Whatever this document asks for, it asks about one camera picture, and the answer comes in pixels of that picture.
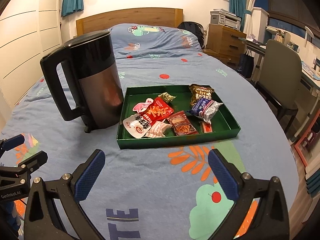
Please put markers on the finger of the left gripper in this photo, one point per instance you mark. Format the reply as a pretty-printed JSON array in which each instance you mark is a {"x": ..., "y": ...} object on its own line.
[{"x": 33, "y": 143}]

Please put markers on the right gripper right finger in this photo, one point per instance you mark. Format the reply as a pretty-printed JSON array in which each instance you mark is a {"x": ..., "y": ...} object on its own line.
[{"x": 271, "y": 218}]

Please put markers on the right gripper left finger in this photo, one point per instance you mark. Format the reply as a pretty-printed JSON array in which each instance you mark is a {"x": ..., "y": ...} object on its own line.
[{"x": 42, "y": 219}]

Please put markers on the red white spicy snack packet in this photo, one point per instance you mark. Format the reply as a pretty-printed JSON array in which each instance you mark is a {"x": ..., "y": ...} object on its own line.
[{"x": 138, "y": 124}]

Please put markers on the blue white snack packet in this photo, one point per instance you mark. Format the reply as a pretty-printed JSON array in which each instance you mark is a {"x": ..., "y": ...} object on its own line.
[{"x": 205, "y": 109}]

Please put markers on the pink framed mirror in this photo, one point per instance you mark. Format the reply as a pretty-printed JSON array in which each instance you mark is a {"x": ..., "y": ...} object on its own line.
[{"x": 307, "y": 138}]

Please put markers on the small red orange sachet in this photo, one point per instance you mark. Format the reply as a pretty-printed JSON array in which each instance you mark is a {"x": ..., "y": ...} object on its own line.
[{"x": 206, "y": 127}]

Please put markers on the pink cartoon character snack pack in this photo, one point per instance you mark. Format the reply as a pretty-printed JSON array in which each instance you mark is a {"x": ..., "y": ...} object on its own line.
[{"x": 142, "y": 106}]

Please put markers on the red brown snack packet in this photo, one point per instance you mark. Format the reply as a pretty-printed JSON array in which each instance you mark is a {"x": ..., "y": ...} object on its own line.
[{"x": 181, "y": 125}]

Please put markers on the green metal tray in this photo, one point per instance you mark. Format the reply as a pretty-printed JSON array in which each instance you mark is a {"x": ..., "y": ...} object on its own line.
[{"x": 224, "y": 125}]

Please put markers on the pink striped candy wrapper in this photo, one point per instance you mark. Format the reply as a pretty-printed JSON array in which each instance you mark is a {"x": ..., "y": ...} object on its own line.
[{"x": 158, "y": 129}]

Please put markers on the grey office chair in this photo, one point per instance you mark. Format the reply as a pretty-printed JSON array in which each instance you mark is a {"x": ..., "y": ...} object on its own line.
[{"x": 280, "y": 77}]

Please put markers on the white wardrobe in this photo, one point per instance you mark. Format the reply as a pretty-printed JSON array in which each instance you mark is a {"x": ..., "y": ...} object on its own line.
[{"x": 30, "y": 29}]

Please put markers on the brown nutritious snack packet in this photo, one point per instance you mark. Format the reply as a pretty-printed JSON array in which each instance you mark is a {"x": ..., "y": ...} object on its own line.
[{"x": 199, "y": 92}]

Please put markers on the white desk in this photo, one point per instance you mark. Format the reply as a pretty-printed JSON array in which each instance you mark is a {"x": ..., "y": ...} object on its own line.
[{"x": 287, "y": 60}]

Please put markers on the dark shopping bag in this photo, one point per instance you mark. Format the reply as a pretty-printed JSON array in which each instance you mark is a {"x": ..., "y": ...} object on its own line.
[{"x": 246, "y": 64}]

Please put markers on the olive green candy wrapper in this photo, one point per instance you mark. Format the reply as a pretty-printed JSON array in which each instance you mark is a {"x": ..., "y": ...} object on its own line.
[{"x": 166, "y": 97}]

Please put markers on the wooden drawer cabinet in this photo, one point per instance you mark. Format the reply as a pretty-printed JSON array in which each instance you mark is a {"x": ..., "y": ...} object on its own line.
[{"x": 224, "y": 44}]

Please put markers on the wooden headboard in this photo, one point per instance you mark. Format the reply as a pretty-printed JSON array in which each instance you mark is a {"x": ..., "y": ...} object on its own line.
[{"x": 168, "y": 17}]

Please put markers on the black backpack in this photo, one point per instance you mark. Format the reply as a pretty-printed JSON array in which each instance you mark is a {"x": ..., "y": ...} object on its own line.
[{"x": 196, "y": 29}]

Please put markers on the white printer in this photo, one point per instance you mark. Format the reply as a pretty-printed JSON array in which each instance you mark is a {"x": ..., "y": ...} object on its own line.
[{"x": 225, "y": 18}]

